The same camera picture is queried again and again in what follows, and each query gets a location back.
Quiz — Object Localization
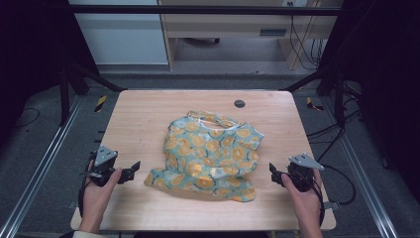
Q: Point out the person's left hand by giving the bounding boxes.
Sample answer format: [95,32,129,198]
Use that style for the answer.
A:
[81,160,124,214]

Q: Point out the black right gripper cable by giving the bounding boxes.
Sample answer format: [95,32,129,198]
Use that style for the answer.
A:
[310,164,358,229]

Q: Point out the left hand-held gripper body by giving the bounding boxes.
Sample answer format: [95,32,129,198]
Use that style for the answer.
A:
[80,145,124,187]

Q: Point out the black horizontal frame bar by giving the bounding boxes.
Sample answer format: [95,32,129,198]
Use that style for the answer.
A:
[68,4,345,17]

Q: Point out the aluminium floor rail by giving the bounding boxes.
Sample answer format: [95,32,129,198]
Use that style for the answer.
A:
[320,97,400,238]
[0,94,84,238]

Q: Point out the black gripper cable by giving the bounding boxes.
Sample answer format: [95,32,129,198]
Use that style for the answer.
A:
[310,164,358,229]
[77,158,97,219]

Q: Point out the black metal frame strut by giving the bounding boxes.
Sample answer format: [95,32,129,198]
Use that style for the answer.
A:
[282,64,349,128]
[58,61,128,127]

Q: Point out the person's right hand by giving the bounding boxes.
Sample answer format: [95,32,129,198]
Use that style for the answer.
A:
[280,169,324,217]

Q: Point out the thin black floor cable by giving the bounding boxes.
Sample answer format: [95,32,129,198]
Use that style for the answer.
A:
[13,107,42,129]

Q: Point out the white cabinet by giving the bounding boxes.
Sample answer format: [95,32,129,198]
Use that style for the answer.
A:
[67,0,169,65]

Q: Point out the black hanging desk cables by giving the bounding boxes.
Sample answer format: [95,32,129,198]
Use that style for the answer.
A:
[287,1,327,71]

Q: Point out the teal orange-print garment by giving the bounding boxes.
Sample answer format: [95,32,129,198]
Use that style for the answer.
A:
[144,110,264,203]

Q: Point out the grey cable plug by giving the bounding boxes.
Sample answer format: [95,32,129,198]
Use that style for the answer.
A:
[323,200,342,211]

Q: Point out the black floor cables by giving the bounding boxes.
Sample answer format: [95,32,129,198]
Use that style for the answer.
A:
[306,80,365,164]

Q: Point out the black curtain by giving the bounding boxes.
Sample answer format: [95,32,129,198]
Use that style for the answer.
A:
[0,0,100,147]
[318,0,420,202]

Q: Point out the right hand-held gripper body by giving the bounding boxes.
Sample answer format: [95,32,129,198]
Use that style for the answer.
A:
[285,152,326,193]

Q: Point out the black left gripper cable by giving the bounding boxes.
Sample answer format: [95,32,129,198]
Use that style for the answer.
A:
[77,158,97,219]

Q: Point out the yellow black hazard tape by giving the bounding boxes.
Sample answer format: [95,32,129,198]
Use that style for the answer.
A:
[305,96,325,112]
[94,94,108,113]

